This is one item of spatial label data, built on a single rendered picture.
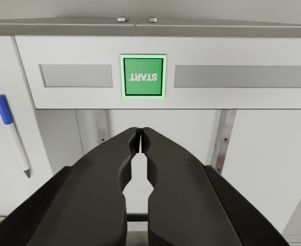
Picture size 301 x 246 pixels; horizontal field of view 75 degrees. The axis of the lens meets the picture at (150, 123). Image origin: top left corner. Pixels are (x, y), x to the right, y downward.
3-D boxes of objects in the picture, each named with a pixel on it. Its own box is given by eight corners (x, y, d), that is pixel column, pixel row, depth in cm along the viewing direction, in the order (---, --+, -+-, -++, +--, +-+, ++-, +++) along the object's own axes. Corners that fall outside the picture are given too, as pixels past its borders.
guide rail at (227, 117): (202, 231, 65) (205, 240, 62) (196, 231, 65) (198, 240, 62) (236, 83, 41) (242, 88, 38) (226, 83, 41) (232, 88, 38)
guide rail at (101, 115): (120, 232, 64) (119, 242, 61) (113, 233, 64) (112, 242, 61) (104, 82, 40) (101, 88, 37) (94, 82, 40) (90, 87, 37)
